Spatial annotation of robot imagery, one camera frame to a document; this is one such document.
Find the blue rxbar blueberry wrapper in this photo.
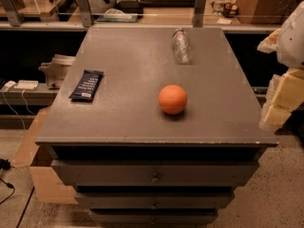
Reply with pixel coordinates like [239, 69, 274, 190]
[69, 69, 104, 102]

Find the wooden box on shelf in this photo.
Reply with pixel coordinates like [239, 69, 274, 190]
[237, 0, 304, 24]

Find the black bag on shelf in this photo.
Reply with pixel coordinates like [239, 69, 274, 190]
[115, 0, 143, 14]

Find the white power strip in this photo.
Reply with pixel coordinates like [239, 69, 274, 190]
[14, 80, 39, 90]

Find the grey drawer cabinet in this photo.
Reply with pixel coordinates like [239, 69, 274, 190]
[36, 28, 277, 224]

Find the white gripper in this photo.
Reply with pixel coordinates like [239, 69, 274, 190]
[257, 1, 304, 132]

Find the metal shelf rail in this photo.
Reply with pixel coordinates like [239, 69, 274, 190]
[0, 0, 279, 33]

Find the cardboard box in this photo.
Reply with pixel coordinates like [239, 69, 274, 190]
[12, 107, 77, 204]

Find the white cable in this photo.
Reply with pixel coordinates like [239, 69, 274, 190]
[1, 80, 36, 130]

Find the orange fruit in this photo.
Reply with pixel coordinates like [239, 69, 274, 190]
[158, 85, 188, 115]

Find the small bottle on shelf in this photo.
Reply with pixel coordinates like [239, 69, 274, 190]
[212, 0, 226, 15]

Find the black floor cable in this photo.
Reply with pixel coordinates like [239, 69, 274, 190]
[0, 158, 16, 205]

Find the beige plastic part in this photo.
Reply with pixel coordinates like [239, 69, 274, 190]
[38, 54, 75, 88]

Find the clear plastic water bottle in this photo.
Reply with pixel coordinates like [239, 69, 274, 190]
[172, 28, 192, 64]

